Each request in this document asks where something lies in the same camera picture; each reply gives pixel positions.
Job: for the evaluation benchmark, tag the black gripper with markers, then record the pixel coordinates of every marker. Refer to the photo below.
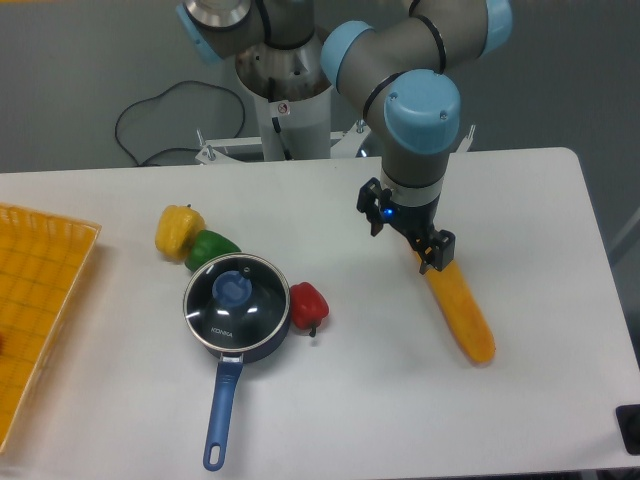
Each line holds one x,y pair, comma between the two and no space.
435,248

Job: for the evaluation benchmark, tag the glass pot lid blue knob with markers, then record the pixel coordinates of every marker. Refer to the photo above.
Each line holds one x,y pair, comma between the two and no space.
238,304

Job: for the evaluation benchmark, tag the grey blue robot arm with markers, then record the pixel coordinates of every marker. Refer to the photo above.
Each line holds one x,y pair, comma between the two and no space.
289,24

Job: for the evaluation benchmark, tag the long yellow bread loaf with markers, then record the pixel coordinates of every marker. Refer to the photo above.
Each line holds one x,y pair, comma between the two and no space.
461,312

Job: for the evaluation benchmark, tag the red bell pepper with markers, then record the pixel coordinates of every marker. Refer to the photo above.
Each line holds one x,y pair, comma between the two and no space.
308,308

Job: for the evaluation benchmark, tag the green bell pepper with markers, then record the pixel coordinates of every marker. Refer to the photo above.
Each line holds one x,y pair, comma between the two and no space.
207,246

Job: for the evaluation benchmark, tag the yellow bell pepper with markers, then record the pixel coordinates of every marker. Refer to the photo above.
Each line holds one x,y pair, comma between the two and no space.
176,231

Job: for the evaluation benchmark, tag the black object table corner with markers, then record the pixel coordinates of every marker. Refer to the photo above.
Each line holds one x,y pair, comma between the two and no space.
628,421

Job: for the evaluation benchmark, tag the orange plastic basket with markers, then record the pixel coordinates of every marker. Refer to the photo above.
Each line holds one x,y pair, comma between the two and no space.
42,257

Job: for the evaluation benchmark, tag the blue saucepan with handle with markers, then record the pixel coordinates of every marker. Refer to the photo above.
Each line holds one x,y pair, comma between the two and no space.
228,372

